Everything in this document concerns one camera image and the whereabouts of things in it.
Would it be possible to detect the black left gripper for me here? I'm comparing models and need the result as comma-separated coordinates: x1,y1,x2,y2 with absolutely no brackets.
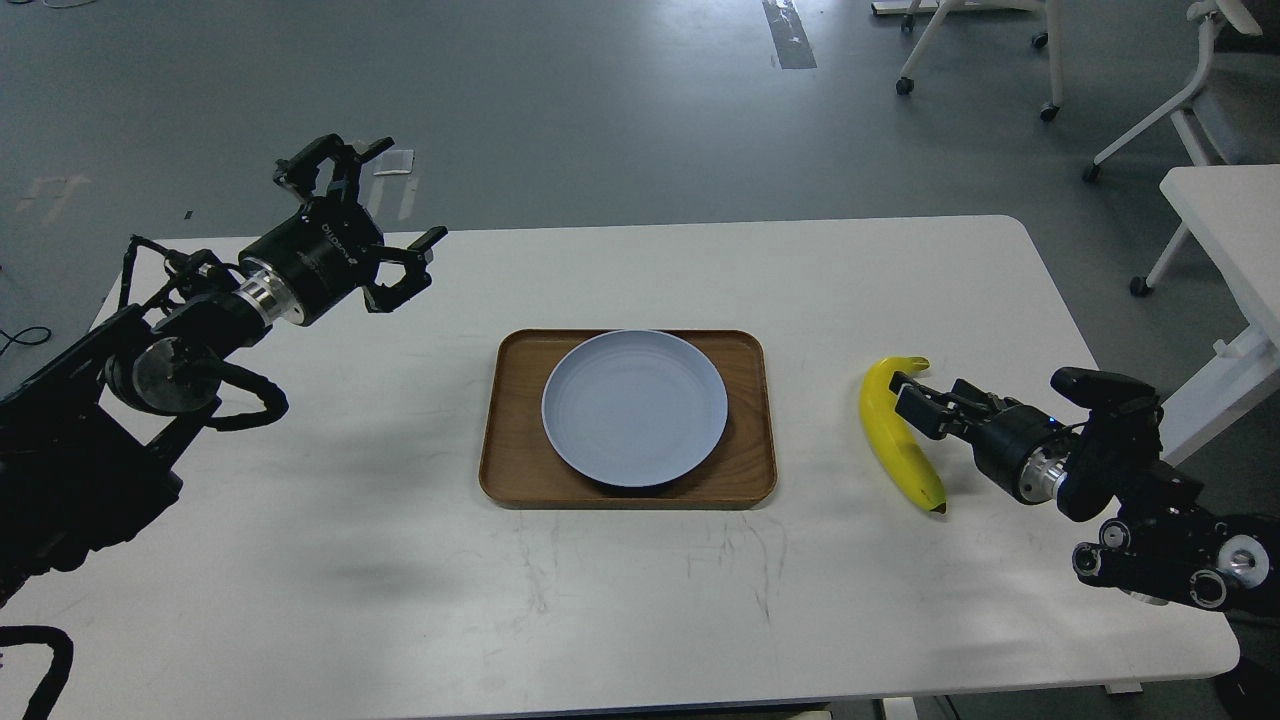
238,135,449,327

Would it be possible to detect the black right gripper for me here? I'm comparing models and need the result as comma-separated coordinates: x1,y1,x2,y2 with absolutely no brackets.
890,372,1076,503

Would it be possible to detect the yellow banana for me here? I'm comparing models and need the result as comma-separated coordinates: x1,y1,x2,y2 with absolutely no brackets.
858,356,948,516

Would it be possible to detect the light blue plate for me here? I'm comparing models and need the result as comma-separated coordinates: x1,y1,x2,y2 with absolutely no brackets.
540,329,730,489

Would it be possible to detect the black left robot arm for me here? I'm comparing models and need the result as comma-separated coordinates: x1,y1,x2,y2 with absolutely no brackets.
1,135,447,601

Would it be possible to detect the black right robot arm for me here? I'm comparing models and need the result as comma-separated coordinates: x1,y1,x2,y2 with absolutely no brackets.
887,366,1279,618

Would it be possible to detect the brown wooden tray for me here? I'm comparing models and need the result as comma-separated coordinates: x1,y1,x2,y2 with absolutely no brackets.
479,329,778,511

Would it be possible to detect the white side table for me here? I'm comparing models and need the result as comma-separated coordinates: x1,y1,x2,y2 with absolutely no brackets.
1160,164,1279,464

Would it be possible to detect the white chair base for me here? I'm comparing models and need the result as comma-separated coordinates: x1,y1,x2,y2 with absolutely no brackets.
870,1,1065,126

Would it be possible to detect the grey floor tape strip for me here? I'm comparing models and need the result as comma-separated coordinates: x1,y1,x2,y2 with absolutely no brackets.
760,0,817,70

